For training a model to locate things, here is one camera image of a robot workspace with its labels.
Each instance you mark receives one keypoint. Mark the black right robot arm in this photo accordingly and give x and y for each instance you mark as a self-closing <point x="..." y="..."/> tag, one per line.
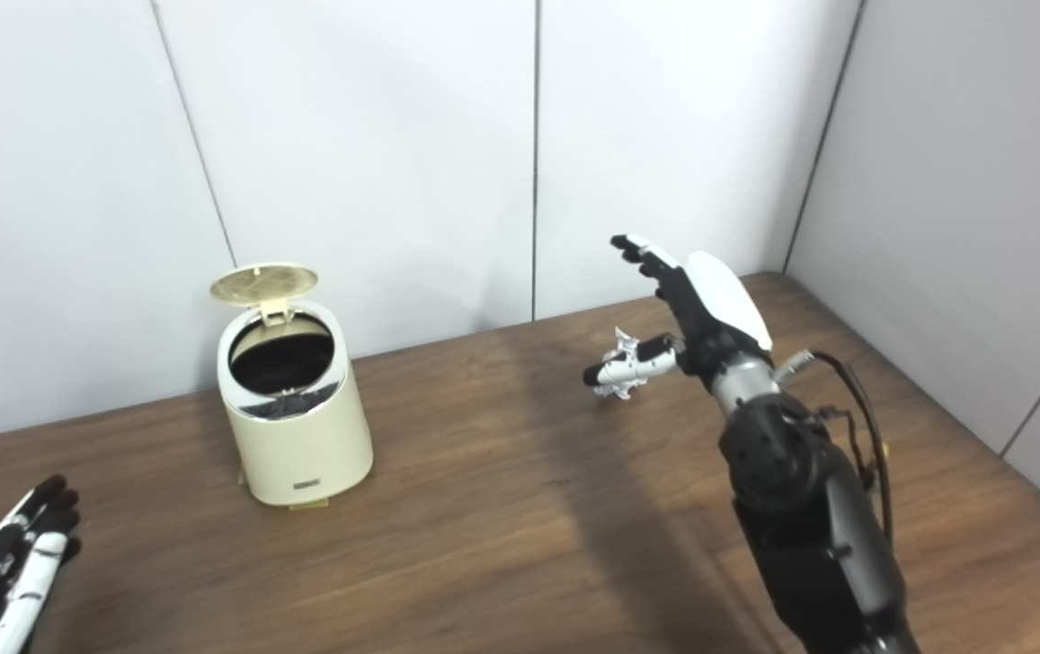
<point x="801" y="509"/>

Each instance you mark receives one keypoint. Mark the white paper ball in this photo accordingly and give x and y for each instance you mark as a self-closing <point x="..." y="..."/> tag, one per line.
<point x="624" y="343"/>

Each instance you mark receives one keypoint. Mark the white and black left hand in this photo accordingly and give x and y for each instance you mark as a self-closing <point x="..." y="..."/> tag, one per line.
<point x="2" y="581"/>

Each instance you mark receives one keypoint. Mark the round cream bin lid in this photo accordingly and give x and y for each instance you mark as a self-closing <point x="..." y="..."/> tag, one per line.
<point x="263" y="282"/>

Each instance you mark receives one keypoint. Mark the white and black right hand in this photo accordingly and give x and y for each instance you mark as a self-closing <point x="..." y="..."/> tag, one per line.
<point x="719" y="304"/>

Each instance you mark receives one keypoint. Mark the cream-colored bin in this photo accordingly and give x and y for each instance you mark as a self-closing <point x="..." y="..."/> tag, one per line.
<point x="302" y="445"/>

